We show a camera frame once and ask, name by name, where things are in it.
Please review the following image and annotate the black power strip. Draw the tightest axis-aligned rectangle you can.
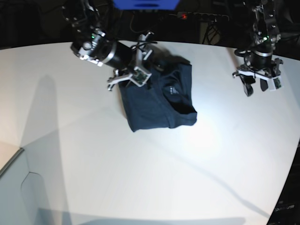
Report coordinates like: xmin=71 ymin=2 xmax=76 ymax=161
xmin=176 ymin=12 xmax=230 ymax=23

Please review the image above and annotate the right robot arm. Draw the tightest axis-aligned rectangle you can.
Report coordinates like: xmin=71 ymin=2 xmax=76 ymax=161
xmin=61 ymin=0 xmax=153 ymax=90

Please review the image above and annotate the blue box overhead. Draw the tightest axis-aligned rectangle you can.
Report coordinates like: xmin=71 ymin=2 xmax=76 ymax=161
xmin=113 ymin=0 xmax=180 ymax=10

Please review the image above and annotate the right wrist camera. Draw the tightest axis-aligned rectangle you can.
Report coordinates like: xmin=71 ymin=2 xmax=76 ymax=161
xmin=131 ymin=66 xmax=152 ymax=87

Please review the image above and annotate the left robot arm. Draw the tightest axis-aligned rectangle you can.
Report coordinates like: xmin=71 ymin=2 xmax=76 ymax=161
xmin=232 ymin=0 xmax=283 ymax=97

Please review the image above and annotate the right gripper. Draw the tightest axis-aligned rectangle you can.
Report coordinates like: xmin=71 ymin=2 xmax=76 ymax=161
xmin=103 ymin=31 xmax=154 ymax=91

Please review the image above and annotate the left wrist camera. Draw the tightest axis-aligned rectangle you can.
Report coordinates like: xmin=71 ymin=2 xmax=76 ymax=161
xmin=268 ymin=76 xmax=283 ymax=91

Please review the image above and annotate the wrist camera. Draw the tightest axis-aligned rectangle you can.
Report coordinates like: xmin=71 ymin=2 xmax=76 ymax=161
xmin=268 ymin=76 xmax=283 ymax=91
xmin=131 ymin=66 xmax=152 ymax=87

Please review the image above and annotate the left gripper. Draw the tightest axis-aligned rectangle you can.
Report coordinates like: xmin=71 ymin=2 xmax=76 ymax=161
xmin=232 ymin=50 xmax=283 ymax=97

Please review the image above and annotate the dark blue t-shirt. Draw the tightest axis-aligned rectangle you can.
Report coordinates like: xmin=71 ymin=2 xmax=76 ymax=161
xmin=119 ymin=49 xmax=197 ymax=132

